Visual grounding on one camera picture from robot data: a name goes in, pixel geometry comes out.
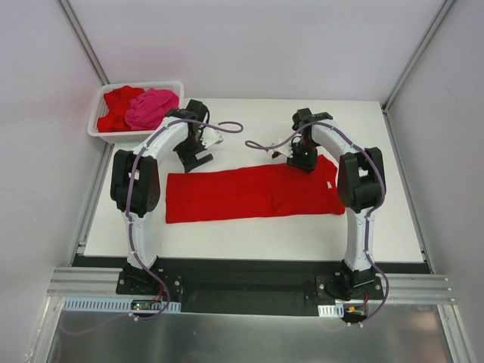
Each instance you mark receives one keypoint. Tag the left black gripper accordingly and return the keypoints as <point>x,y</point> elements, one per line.
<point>195,159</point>

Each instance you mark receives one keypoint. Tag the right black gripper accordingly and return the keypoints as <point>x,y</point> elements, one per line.
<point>302,162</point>

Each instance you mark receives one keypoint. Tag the red t shirt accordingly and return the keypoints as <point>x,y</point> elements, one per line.
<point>118,102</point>
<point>264,191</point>

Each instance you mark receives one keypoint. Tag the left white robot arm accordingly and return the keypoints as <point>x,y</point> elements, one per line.
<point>136,189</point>

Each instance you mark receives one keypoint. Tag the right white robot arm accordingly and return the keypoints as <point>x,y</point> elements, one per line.
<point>361,189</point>

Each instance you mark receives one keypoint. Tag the pink t shirt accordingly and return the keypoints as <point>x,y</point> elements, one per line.
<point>146,111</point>

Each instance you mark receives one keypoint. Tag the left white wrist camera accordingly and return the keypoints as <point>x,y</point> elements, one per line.
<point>211,137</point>

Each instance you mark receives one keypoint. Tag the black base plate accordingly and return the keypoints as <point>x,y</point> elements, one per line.
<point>242,287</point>

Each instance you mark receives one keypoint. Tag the right white cable duct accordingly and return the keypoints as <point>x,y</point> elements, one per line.
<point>331,311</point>

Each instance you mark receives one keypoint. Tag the white cable duct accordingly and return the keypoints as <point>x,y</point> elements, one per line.
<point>331,311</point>
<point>119,305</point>

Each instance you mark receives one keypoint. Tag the left aluminium frame post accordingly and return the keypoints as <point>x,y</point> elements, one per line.
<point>72,19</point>

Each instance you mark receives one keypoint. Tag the aluminium frame post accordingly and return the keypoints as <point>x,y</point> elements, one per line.
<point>72,19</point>
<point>423,44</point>

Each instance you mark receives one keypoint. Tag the right aluminium frame post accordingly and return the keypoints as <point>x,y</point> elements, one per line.
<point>423,44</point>

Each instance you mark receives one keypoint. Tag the left white cable duct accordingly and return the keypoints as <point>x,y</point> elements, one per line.
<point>119,305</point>

